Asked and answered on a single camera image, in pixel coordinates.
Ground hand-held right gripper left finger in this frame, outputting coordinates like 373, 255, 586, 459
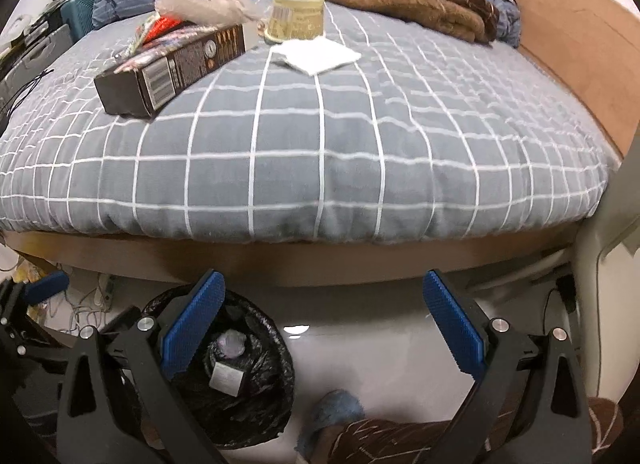
55, 270, 226, 464

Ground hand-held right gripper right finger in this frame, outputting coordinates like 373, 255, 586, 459
422, 269, 593, 464

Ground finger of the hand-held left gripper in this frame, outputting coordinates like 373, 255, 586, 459
0, 271, 70, 317
0, 306, 144, 390

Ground trash bin with black bag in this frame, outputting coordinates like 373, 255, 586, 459
140, 288, 296, 450

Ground wrappers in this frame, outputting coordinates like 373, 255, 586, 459
94, 24, 247, 119

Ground red white striped wrapper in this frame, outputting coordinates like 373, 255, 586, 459
114, 24, 221, 75

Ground red plastic bag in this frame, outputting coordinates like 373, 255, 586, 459
145, 14, 186, 42

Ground white tissue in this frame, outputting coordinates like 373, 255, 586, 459
268, 38, 362, 77

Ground clear bubble wrap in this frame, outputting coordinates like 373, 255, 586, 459
154, 0, 261, 27

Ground yellow paper cup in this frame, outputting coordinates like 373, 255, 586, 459
263, 0, 327, 44

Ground yellow plastic bag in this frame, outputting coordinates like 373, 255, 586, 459
10, 259, 51, 289

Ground white power strip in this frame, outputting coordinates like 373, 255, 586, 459
95, 274, 116, 305

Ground crumpled clear plastic wrap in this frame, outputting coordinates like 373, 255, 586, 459
215, 331, 248, 360

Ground small grey box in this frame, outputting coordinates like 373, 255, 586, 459
209, 363, 245, 397

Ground fuzzy blue slipper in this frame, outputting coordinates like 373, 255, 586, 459
297, 390, 366, 455

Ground white furniture panel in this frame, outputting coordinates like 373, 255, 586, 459
570, 134, 640, 400

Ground grey checked quilt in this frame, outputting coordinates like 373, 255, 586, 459
0, 0, 621, 245

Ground grey tool case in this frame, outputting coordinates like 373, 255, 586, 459
0, 21, 73, 94

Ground teal plastic case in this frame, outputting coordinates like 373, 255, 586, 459
62, 0, 101, 39

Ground dark brown patterned pajama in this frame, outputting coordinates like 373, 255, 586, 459
435, 0, 501, 42

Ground white cables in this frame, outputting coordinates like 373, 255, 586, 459
45, 289, 116, 335

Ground grey metal bed bracket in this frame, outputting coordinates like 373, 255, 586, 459
465, 249, 571, 289

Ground black wall cable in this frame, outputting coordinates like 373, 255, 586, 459
542, 274, 581, 345

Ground wooden bed frame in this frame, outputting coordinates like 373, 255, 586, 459
0, 0, 640, 289

